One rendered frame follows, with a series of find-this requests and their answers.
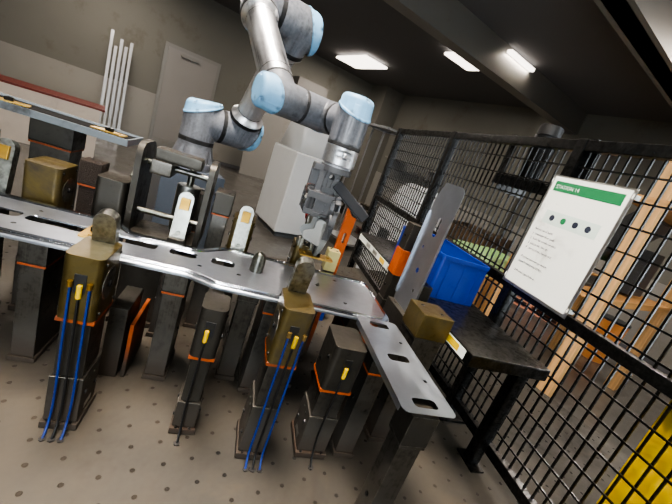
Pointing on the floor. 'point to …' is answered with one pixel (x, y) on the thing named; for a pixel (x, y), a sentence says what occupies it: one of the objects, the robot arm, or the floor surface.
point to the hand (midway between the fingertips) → (318, 250)
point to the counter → (14, 126)
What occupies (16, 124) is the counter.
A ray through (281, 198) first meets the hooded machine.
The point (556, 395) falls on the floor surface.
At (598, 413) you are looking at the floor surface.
